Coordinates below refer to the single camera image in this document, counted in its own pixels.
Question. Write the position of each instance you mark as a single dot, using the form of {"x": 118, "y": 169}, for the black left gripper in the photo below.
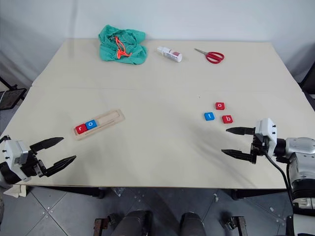
{"x": 32, "y": 167}

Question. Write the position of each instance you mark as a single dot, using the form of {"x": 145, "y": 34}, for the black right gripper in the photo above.
{"x": 258, "y": 147}

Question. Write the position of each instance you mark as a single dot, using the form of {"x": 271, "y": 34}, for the red letter tile b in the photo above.
{"x": 228, "y": 119}

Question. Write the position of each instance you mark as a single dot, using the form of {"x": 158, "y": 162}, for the red letter tile r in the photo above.
{"x": 80, "y": 129}

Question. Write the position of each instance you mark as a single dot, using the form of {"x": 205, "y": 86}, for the red letter tile o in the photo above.
{"x": 220, "y": 105}

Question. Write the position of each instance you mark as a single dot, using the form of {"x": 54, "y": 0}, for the blue letter tile o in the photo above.
{"x": 90, "y": 125}

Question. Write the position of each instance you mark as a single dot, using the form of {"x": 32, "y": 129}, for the wooden letter tray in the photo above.
{"x": 110, "y": 117}

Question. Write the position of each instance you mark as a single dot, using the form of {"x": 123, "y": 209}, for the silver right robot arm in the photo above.
{"x": 301, "y": 157}

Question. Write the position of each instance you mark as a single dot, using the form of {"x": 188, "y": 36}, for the blue letter tile t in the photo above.
{"x": 209, "y": 116}

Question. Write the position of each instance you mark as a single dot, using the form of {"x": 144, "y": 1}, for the white plastic panel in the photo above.
{"x": 18, "y": 190}

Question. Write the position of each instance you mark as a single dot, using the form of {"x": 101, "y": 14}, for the black metal stand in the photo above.
{"x": 11, "y": 98}

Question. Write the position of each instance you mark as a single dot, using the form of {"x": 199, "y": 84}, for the clear plastic bag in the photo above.
{"x": 119, "y": 191}

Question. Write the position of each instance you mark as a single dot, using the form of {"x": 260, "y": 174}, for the dark rounded shape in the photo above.
{"x": 134, "y": 223}
{"x": 193, "y": 225}

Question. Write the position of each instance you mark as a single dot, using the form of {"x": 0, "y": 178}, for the white plastic bottle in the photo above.
{"x": 169, "y": 53}

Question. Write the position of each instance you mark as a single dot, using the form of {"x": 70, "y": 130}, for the crumpled green cloth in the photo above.
{"x": 108, "y": 50}

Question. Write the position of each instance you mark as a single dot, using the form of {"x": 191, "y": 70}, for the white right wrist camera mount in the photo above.
{"x": 267, "y": 127}

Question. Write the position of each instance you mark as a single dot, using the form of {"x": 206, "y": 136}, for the rusty metal foot bracket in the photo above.
{"x": 101, "y": 223}
{"x": 236, "y": 222}

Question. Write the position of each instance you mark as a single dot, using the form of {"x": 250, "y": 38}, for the black object at wall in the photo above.
{"x": 309, "y": 83}

